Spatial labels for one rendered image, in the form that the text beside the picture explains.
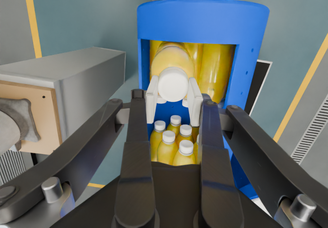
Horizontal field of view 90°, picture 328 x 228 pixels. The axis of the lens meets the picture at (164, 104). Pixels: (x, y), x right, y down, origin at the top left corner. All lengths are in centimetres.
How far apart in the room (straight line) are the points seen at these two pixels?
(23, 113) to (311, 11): 194
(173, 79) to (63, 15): 164
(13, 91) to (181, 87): 64
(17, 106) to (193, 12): 64
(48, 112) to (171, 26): 56
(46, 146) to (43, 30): 128
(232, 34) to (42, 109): 65
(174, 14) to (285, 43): 155
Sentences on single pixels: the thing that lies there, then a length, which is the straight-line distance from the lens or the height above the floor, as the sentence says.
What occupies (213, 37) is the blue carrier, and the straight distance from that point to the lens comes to 30.
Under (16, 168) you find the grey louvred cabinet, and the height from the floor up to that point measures 31.
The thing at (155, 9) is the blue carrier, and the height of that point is 120.
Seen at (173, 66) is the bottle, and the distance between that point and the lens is 22.
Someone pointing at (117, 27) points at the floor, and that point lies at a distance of 160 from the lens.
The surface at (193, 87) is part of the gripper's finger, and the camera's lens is 17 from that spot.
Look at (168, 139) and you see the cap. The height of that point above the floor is 112.
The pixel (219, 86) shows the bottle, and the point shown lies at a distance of 42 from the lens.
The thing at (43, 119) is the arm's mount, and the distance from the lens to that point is 75.
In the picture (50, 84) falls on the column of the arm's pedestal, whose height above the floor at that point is 100.
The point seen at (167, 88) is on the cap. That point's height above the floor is 134.
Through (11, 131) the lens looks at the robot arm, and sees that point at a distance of 73.
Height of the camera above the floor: 153
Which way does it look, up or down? 66 degrees down
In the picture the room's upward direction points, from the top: 173 degrees counter-clockwise
